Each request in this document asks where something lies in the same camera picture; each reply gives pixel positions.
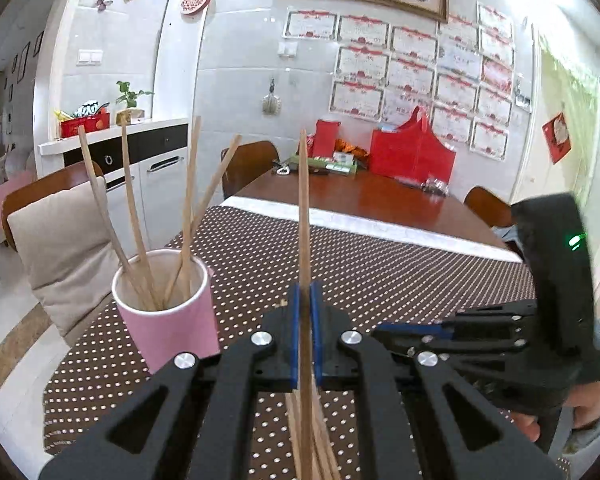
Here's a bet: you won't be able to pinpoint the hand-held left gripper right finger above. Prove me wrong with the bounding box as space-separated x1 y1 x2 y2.
310 280 566 480

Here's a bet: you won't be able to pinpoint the beige cushion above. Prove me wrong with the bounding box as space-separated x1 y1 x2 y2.
7 176 131 338

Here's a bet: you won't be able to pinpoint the small wall photo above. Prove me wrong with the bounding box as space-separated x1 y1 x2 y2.
512 80 533 112

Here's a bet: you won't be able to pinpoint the bunch of wooden chopsticks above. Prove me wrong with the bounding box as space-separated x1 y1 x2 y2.
284 392 342 480

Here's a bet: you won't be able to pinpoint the slim wooden chopstick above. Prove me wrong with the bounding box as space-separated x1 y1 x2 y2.
298 128 315 480
162 134 243 306
120 120 162 310
77 126 153 311

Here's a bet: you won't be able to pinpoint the brown polka dot tablecloth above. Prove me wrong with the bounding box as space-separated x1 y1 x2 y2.
42 204 571 480

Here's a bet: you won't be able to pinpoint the pale yellow door curtain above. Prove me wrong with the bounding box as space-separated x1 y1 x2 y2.
535 30 600 211

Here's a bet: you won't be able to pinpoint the grey jacket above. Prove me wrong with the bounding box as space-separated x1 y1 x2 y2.
492 225 526 261

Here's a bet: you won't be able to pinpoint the brown wooden chair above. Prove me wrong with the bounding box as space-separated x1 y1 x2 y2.
221 140 281 200
463 186 516 231

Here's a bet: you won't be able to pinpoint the small potted plant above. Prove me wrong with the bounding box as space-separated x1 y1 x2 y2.
115 81 156 126

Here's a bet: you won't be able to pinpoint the blue white patterned bundle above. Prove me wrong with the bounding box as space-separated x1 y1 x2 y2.
75 101 110 118

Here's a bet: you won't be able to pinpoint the red diamond door decoration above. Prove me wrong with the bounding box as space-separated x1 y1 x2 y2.
541 112 573 165

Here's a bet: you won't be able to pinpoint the tall red box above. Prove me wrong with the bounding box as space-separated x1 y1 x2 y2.
312 119 342 157

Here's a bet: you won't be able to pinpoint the green tray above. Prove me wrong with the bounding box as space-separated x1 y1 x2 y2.
289 154 361 177

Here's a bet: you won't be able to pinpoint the white sideboard cabinet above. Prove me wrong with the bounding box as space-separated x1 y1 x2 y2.
37 117 191 261

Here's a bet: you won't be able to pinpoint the pink cup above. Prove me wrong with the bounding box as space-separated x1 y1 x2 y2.
111 248 222 375

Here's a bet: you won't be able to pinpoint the orange snack packets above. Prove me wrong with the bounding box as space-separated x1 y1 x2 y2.
334 139 371 158

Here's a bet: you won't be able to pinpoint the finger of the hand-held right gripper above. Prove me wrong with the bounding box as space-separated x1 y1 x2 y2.
380 299 540 339
372 330 569 414

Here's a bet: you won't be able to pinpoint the sofa with pink cover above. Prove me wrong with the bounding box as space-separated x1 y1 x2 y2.
0 145 36 246

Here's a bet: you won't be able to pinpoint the black plastic packet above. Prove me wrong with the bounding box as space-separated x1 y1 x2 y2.
422 175 451 197

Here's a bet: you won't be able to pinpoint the person's right hand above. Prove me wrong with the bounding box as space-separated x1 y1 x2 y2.
510 378 600 443

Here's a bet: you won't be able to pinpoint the group of award certificates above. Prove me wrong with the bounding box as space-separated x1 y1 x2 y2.
282 1 515 161

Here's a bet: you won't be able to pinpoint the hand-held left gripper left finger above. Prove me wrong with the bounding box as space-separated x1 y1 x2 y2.
39 284 303 480

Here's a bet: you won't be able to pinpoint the red gift bag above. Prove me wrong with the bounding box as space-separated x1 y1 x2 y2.
369 106 457 184

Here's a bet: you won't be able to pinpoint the red basket on counter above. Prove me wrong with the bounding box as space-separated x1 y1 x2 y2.
60 113 112 138

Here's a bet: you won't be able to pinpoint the wooden chair with cushion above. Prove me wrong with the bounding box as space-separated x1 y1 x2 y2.
1 160 106 253

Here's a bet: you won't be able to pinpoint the person's right forearm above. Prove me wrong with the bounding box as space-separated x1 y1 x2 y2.
562 320 600 468

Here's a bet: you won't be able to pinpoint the grey hanging ornament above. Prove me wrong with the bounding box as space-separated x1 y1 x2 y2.
262 79 282 115

